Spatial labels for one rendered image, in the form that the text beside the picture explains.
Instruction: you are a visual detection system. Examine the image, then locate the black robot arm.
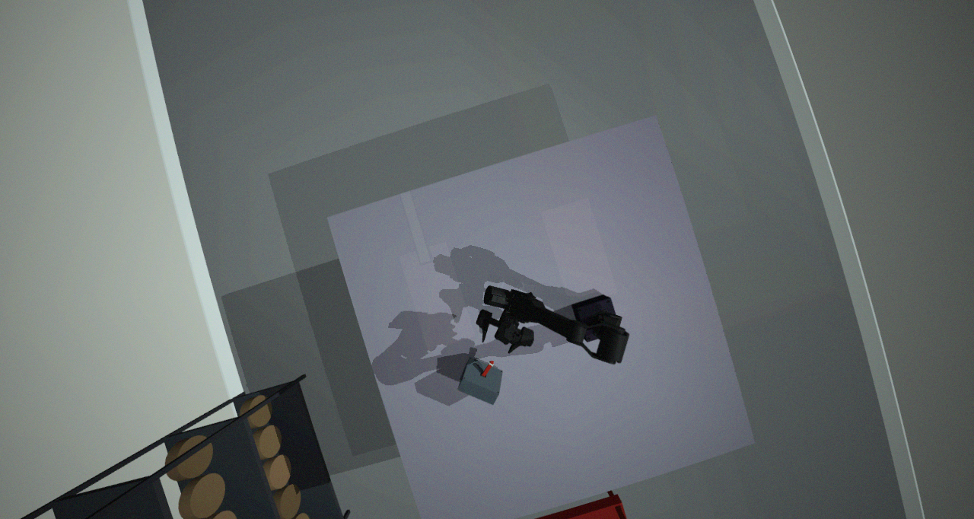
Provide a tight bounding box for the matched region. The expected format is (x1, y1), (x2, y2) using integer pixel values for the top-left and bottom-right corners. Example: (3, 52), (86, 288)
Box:
(484, 285), (629, 365)

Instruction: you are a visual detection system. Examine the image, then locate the grey sloped panel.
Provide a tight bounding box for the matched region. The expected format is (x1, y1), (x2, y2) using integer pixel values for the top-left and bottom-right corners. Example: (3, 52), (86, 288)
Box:
(457, 357), (503, 405)

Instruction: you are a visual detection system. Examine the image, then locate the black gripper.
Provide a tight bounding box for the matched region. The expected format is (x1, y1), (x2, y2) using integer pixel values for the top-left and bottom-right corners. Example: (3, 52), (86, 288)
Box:
(476, 309), (534, 354)

